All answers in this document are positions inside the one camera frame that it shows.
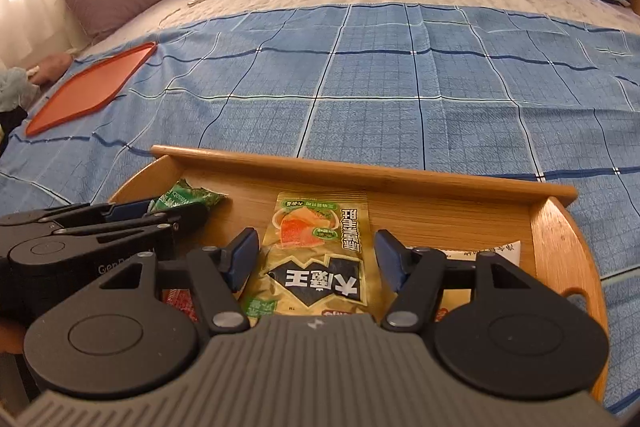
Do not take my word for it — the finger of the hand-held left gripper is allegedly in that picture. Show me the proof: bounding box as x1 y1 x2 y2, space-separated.
52 206 209 239
35 201 152 228

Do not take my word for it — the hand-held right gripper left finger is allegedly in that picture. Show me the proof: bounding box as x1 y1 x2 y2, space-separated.
74 227 262 336

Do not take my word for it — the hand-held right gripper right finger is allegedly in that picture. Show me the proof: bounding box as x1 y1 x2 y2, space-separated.
374 229 557 333

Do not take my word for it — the green snack packet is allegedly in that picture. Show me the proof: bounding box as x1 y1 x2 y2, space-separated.
149 178 230 214

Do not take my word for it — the wooden tray with handles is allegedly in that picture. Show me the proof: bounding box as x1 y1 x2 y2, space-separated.
107 145 611 409

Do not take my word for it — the yellow fish snack packet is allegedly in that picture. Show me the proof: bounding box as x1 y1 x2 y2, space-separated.
239 190 389 324

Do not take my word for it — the red puffed snack packet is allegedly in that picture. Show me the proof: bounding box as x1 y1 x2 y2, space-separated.
160 287 202 324

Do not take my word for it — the person's bare leg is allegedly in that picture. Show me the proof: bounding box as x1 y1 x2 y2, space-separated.
0 319 30 354

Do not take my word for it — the orange plastic tray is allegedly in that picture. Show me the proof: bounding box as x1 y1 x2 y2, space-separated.
24 41 159 138

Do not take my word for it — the dark cloth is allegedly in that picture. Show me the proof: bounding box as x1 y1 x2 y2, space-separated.
0 107 29 144

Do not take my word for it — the blue plaid bed sheet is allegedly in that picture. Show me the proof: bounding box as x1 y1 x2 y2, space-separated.
0 4 640 414

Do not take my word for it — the pink cloth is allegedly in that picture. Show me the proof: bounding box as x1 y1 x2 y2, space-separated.
29 51 77 88

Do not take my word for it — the light blue cloth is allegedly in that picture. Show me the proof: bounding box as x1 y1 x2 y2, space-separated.
0 67 42 114

